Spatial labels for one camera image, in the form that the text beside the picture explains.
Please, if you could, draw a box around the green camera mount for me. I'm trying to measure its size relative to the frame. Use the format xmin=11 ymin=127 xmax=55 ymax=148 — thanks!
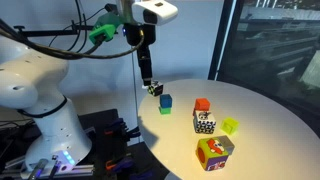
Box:
xmin=88 ymin=12 xmax=125 ymax=45

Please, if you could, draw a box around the blue block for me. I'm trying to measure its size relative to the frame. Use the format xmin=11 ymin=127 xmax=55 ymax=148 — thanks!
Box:
xmin=159 ymin=93 xmax=174 ymax=109

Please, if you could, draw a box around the thin black cable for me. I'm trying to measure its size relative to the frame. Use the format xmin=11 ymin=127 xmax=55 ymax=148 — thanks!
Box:
xmin=48 ymin=0 xmax=108 ymax=54

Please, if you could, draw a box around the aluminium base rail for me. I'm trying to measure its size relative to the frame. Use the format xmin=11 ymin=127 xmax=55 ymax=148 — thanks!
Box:
xmin=0 ymin=162 xmax=96 ymax=180

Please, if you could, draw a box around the thick black cable bundle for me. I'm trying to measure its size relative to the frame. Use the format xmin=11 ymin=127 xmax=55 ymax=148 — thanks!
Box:
xmin=0 ymin=18 xmax=146 ymax=61

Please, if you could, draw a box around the black window frame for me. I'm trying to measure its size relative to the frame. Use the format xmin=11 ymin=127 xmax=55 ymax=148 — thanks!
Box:
xmin=207 ymin=0 xmax=246 ymax=82

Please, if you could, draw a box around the black green patterned cube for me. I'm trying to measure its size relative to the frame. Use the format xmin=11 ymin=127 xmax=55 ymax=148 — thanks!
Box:
xmin=147 ymin=80 xmax=165 ymax=98

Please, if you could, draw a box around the large colourful picture cube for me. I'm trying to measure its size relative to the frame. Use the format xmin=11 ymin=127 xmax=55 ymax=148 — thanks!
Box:
xmin=195 ymin=136 xmax=230 ymax=172

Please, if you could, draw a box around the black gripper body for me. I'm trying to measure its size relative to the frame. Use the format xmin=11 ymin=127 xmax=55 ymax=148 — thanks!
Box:
xmin=123 ymin=22 xmax=157 ymax=63

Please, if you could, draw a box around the orange block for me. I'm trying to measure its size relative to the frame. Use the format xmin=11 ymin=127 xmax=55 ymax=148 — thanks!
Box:
xmin=194 ymin=97 xmax=212 ymax=113

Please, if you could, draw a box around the yellow-green block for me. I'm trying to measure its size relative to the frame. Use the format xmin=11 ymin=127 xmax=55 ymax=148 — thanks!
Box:
xmin=219 ymin=116 xmax=240 ymax=136

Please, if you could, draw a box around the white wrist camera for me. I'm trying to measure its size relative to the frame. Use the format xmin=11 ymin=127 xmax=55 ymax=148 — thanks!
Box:
xmin=131 ymin=0 xmax=179 ymax=27

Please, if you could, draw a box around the black horizontal mounting bar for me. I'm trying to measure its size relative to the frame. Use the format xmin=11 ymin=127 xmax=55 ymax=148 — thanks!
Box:
xmin=13 ymin=24 xmax=95 ymax=38

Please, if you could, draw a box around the orange blue spring clamp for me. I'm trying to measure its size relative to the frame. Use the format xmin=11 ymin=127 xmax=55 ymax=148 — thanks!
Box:
xmin=104 ymin=155 xmax=135 ymax=175
xmin=102 ymin=117 xmax=142 ymax=142

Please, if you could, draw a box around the green block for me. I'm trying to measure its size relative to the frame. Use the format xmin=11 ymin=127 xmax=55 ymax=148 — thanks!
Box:
xmin=158 ymin=105 xmax=173 ymax=116

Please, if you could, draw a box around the black white owl cube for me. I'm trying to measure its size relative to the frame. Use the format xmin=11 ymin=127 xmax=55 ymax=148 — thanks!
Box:
xmin=192 ymin=110 xmax=217 ymax=135

